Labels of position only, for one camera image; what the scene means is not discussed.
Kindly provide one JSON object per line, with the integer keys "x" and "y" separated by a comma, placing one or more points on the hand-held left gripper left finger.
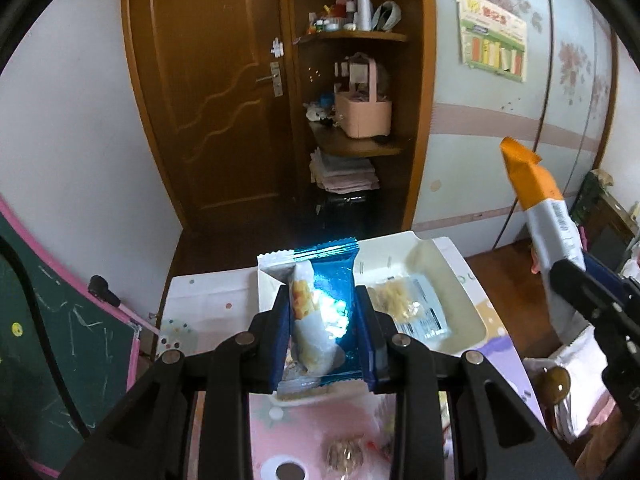
{"x": 282, "y": 340}

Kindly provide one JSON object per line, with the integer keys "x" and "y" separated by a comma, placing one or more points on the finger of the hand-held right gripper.
{"x": 607, "y": 270}
{"x": 575, "y": 285}

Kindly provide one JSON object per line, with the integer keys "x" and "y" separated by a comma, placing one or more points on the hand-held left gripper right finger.
{"x": 365, "y": 330}

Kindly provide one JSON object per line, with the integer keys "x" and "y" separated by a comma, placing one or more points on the clear rice cracker packet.
{"x": 400, "y": 305}

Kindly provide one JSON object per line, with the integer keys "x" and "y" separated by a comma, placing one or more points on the blue foil wafer packet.
{"x": 335, "y": 285}

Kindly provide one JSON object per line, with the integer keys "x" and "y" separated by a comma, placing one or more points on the orange and white snack packet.
{"x": 555, "y": 230}

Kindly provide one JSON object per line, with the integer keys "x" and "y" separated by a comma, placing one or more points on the white plastic bin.
{"x": 460, "y": 285}

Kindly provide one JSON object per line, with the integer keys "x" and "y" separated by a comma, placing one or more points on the small brown candy packet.
{"x": 345, "y": 455}

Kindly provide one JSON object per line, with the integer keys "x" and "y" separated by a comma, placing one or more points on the white bedding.
{"x": 580, "y": 410}

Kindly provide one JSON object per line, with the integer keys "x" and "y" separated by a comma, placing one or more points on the brown round knob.
{"x": 555, "y": 385}

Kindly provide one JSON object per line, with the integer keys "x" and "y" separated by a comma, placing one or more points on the dark green bag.
{"x": 592, "y": 195}

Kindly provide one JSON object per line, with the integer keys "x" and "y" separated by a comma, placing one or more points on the cartoon printed tablecloth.
{"x": 210, "y": 305}

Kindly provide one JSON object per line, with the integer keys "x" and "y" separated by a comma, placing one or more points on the stack of folded cloths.
{"x": 342, "y": 172}

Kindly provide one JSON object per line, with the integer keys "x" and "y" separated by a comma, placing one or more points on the floral sliding wardrobe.
{"x": 475, "y": 160}

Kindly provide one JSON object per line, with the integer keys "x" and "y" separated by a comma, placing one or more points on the pink basket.
{"x": 362, "y": 110}

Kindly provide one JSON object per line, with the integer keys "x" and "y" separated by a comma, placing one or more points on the small figurines group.
{"x": 322, "y": 110}

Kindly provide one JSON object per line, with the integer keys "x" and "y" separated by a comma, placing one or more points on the wooden corner shelf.
{"x": 420, "y": 85}

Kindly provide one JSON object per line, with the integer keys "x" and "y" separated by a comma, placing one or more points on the yellow smiley magnet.
{"x": 17, "y": 329}

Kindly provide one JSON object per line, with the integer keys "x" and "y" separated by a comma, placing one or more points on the wooden door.
{"x": 200, "y": 85}

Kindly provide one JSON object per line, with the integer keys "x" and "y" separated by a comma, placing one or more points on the white door hook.
{"x": 276, "y": 47}

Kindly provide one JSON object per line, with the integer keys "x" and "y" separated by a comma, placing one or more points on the bottles and jars group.
{"x": 360, "y": 10}

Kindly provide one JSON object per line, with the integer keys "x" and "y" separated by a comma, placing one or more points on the green chalkboard with pink frame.
{"x": 45, "y": 335}

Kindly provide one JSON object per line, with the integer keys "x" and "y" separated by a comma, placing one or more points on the wall poster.
{"x": 492, "y": 35}

